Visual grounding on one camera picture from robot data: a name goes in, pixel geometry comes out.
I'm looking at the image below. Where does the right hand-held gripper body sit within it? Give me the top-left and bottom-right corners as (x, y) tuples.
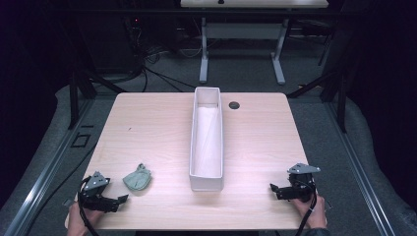
(286, 162), (322, 204)

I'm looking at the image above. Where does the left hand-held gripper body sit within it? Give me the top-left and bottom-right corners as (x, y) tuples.
(78, 170), (113, 212)

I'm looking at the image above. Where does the person's right hand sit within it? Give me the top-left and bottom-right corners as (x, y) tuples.
(290, 195), (328, 230)

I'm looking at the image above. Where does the person's left hand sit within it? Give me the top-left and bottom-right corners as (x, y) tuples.
(66, 201), (105, 236)

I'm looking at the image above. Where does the green cloth pouch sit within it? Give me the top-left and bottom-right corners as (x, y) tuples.
(122, 162), (152, 192)

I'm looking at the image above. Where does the long white box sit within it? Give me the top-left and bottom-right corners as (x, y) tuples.
(188, 86), (225, 193)

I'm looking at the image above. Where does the black metal stand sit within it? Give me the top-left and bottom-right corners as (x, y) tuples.
(286, 19), (352, 134)
(48, 13), (127, 130)

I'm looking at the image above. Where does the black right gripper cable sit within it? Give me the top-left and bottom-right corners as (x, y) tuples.
(294, 179), (319, 236)

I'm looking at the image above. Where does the thin black floor cable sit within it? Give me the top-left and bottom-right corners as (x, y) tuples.
(24, 141), (99, 236)

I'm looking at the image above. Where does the grey metal floor rail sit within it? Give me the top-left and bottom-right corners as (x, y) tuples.
(2, 97), (96, 236)
(324, 99), (398, 236)

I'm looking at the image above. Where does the bundle of black floor cables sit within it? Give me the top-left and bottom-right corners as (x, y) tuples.
(122, 18), (198, 93)

